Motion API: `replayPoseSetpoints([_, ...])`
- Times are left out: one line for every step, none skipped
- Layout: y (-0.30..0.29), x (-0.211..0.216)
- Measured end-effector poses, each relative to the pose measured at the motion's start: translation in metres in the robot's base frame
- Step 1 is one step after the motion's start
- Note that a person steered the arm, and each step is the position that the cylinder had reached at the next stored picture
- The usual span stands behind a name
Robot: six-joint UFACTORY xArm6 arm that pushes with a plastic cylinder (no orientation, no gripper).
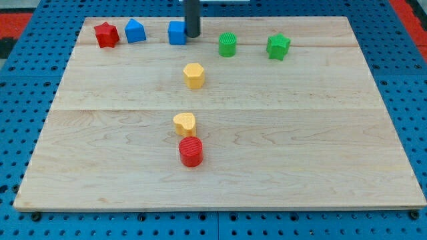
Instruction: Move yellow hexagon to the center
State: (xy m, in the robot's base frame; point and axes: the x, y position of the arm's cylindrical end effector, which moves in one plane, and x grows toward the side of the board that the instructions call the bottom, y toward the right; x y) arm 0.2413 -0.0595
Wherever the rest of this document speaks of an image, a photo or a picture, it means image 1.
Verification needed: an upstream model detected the yellow hexagon block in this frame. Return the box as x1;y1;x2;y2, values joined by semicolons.
183;63;205;89

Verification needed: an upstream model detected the yellow heart block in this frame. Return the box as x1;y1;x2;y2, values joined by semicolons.
173;112;197;137

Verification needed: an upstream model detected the red cylinder block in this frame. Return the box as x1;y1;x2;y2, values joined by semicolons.
178;136;203;167

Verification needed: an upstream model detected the green cylinder block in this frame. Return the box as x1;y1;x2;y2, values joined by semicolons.
218;32;237;57

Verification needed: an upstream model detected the light wooden board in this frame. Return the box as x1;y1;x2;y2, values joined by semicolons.
14;17;426;212

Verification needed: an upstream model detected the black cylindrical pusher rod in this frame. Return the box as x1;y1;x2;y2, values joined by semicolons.
184;0;201;38

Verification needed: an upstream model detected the blue cube block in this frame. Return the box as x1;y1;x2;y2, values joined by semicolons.
167;21;186;45

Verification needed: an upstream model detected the green star block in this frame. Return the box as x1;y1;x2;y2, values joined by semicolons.
266;33;291;61

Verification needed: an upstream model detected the blue pentagon house block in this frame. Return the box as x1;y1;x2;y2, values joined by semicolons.
125;19;147;43

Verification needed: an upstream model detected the red star block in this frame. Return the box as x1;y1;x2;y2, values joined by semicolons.
94;22;119;48

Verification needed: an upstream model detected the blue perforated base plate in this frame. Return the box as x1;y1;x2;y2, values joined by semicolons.
1;0;426;239

